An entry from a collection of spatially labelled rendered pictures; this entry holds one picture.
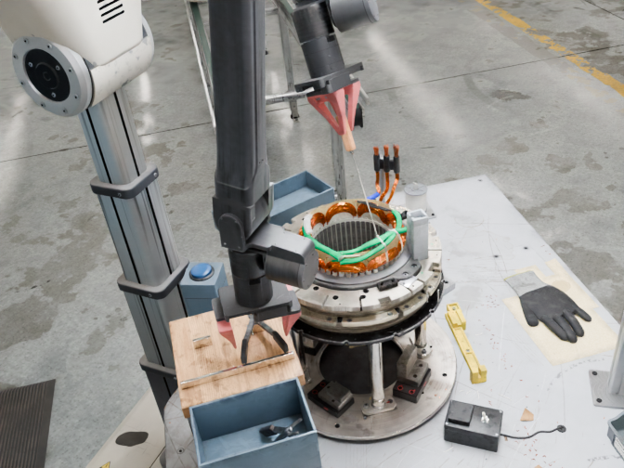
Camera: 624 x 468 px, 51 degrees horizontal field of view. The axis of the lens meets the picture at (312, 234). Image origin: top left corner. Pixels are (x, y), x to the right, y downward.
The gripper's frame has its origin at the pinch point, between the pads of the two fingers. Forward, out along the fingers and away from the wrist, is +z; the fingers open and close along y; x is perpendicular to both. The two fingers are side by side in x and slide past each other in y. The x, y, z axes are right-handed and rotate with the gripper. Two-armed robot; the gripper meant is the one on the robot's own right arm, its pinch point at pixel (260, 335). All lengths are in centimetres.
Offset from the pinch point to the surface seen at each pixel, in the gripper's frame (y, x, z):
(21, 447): -76, 85, 116
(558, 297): 69, 15, 27
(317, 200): 21.1, 39.6, 5.1
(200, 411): -11.5, -8.6, 3.7
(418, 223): 30.0, 7.7, -9.4
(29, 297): -79, 171, 122
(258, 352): -0.7, -1.0, 2.5
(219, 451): -10.0, -11.7, 10.3
